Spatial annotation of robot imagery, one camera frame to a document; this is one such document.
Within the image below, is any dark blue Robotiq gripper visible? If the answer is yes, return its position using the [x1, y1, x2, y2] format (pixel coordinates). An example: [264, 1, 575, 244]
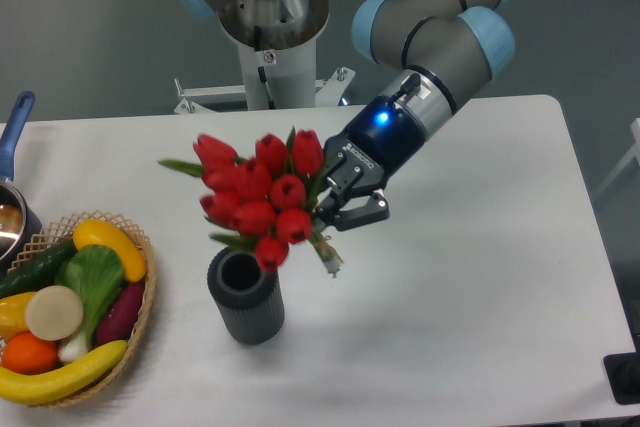
[314, 100, 425, 231]

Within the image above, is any red tulip bouquet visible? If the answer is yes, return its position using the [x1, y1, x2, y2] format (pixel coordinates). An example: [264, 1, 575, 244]
[159, 128, 342, 276]

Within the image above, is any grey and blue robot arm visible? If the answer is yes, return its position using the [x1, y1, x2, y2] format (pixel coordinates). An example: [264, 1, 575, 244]
[180, 0, 515, 231]

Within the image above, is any dark grey ribbed vase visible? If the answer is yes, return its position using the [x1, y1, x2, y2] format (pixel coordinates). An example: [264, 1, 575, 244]
[206, 247, 285, 345]

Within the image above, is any green bok choy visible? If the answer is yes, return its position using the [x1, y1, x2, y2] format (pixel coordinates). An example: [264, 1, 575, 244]
[54, 245, 124, 364]

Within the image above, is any purple sweet potato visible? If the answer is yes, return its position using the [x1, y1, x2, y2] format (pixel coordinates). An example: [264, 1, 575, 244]
[95, 282, 144, 346]

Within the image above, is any woven wicker basket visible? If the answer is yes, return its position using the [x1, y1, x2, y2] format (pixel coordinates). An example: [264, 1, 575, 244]
[1, 211, 157, 408]

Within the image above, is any black device at edge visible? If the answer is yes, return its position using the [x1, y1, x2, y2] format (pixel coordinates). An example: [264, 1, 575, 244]
[603, 352, 639, 405]

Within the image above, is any beige round slice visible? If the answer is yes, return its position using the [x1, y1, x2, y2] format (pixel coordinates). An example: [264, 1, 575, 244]
[25, 285, 84, 341]

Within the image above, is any dark green cucumber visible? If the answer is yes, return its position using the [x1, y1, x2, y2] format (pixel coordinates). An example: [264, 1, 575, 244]
[1, 240, 77, 298]

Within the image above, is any yellow bell pepper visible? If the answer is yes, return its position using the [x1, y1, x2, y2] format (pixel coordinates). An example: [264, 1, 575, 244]
[0, 292, 35, 340]

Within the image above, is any orange fruit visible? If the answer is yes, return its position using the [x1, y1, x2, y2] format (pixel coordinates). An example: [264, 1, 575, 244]
[1, 332, 58, 375]

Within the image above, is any yellow banana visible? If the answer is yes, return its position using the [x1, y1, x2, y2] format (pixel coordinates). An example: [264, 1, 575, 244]
[1, 340, 128, 406]

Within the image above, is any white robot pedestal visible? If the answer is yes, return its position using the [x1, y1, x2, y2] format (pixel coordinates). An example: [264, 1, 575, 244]
[172, 0, 357, 116]

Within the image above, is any white frame at right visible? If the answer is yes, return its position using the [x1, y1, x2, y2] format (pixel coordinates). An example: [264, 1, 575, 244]
[593, 118, 639, 205]

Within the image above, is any blue handled saucepan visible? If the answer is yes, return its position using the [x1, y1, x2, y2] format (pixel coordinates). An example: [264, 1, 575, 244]
[0, 90, 43, 268]

